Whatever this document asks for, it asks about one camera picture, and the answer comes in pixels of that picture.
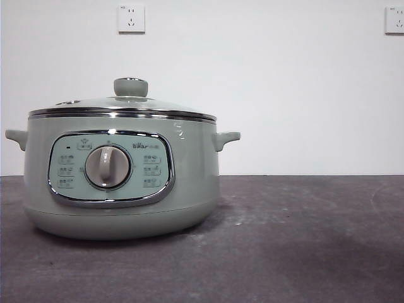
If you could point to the glass lid with green knob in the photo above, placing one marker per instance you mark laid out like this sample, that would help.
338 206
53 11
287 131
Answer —
130 87

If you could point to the pale green electric cooking pot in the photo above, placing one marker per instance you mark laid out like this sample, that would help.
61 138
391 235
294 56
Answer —
189 176

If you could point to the white wall socket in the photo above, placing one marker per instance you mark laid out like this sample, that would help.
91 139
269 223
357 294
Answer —
132 19
394 20

